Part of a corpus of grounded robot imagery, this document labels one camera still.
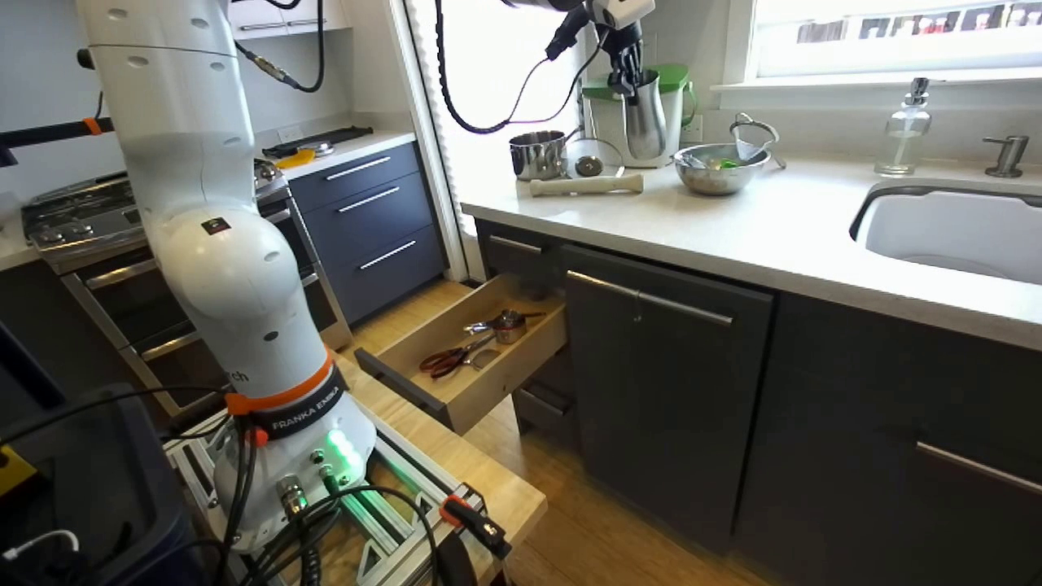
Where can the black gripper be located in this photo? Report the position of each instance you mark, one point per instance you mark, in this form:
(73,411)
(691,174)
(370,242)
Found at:
(616,25)

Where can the tall silver vessel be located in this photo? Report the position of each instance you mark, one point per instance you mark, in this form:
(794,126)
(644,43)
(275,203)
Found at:
(644,120)

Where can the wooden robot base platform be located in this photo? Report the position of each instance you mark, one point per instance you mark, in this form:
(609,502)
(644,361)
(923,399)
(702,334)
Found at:
(438,513)

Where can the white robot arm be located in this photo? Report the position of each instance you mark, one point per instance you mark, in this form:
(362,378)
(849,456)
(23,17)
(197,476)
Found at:
(183,128)

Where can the glass pot lid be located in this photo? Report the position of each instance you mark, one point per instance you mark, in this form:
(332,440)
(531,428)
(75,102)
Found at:
(591,157)

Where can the steel saucepan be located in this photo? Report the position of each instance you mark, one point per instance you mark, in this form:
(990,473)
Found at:
(540,153)

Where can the wooden rolling pin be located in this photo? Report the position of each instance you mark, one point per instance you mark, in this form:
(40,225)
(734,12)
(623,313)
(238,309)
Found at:
(586,188)

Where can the steel mixing bowl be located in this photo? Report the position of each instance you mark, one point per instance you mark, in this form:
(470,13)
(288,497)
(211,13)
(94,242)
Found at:
(734,164)

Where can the clear soap dispenser bottle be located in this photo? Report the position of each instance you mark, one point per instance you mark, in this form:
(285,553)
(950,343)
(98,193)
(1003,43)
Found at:
(903,132)

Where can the utensils in drawer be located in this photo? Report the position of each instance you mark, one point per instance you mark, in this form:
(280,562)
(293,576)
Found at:
(505,328)

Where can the open wooden drawer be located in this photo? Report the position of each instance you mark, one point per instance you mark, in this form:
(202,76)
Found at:
(488,378)

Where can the chrome kitchen faucet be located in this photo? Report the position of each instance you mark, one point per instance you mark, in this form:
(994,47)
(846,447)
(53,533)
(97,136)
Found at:
(1006,157)

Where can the kitchen sink basin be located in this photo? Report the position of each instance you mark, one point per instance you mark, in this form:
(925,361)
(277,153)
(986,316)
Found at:
(976,230)

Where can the stove cooktop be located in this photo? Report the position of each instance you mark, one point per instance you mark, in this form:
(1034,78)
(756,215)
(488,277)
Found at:
(84,215)

